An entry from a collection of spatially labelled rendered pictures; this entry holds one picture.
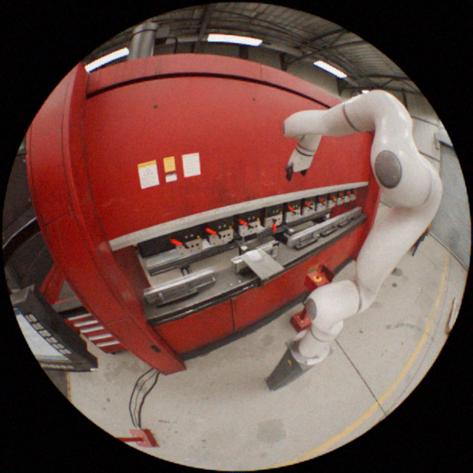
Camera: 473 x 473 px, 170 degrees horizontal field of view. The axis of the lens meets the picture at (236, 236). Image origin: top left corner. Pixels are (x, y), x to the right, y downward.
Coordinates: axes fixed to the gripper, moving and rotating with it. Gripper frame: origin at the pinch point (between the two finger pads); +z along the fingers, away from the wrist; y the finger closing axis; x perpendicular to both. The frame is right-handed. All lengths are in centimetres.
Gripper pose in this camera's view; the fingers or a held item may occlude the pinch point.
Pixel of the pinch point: (296, 175)
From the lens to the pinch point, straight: 81.5
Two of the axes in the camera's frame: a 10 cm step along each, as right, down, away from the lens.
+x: 4.6, 8.0, -3.8
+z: -0.1, 4.3, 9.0
